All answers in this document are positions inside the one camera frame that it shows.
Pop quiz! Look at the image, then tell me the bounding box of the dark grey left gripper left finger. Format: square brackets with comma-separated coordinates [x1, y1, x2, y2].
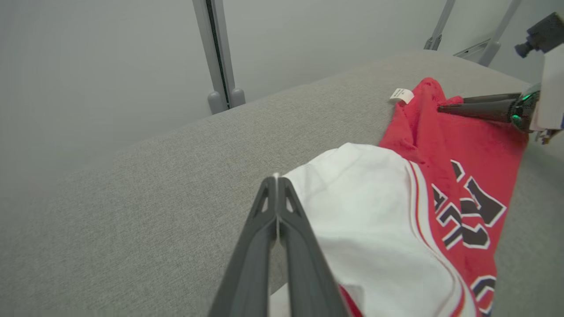
[207, 176, 279, 317]

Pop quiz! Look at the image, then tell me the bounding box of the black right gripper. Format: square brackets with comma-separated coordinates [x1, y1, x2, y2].
[437, 83, 542, 133]

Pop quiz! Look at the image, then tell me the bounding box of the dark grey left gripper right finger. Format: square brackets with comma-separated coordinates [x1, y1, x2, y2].
[278, 177, 349, 317]

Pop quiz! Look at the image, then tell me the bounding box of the red jersey with black lettering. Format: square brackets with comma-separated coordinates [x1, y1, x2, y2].
[269, 77, 529, 317]

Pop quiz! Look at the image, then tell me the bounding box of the grey frame cross rail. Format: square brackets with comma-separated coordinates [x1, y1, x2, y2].
[453, 38, 492, 60]

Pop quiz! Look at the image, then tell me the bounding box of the slim grey frame post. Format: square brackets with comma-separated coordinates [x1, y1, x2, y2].
[478, 0, 523, 67]
[423, 0, 457, 51]

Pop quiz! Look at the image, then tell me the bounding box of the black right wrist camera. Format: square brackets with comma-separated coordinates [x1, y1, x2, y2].
[514, 12, 564, 59]

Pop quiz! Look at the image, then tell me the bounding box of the grey double partition post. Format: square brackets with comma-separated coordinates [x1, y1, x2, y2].
[192, 0, 246, 115]

